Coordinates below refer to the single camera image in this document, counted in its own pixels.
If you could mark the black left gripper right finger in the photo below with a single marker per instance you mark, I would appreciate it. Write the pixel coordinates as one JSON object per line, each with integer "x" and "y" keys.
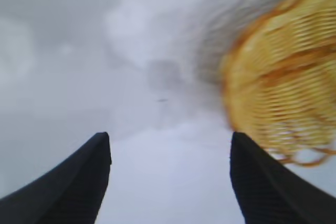
{"x": 270, "y": 192}

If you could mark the yellow woven wicker basket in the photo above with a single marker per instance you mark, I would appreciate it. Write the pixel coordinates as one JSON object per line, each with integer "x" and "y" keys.
{"x": 286, "y": 77}

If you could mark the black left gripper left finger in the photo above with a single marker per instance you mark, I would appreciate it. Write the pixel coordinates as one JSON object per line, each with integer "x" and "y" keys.
{"x": 65, "y": 190}

